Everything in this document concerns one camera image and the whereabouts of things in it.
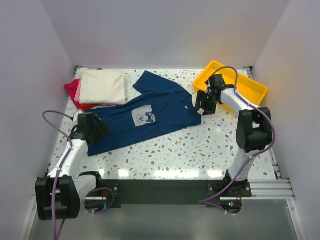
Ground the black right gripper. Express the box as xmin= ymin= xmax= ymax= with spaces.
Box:
xmin=193 ymin=90 xmax=219 ymax=116

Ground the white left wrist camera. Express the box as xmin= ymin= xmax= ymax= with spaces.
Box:
xmin=72 ymin=111 xmax=83 ymax=123

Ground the red folded t-shirt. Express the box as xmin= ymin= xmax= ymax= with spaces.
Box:
xmin=64 ymin=76 xmax=81 ymax=110

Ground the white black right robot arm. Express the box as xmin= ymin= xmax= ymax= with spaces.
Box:
xmin=194 ymin=74 xmax=273 ymax=197

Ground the blue Mickey t-shirt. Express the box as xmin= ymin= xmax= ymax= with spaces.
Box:
xmin=87 ymin=71 xmax=202 ymax=157

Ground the aluminium frame rail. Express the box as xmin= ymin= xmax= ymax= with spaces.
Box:
xmin=56 ymin=175 xmax=295 ymax=205

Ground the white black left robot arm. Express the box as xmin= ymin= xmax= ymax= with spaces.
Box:
xmin=35 ymin=113 xmax=109 ymax=221

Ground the yellow plastic tray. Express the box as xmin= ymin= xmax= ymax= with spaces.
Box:
xmin=192 ymin=60 xmax=269 ymax=115

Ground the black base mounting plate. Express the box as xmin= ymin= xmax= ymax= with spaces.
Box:
xmin=73 ymin=178 xmax=253 ymax=213

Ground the cream folded t-shirt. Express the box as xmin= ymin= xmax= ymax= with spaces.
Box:
xmin=79 ymin=68 xmax=126 ymax=105

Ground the pink folded t-shirt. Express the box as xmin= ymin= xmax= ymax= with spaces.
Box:
xmin=73 ymin=78 xmax=115 ymax=111

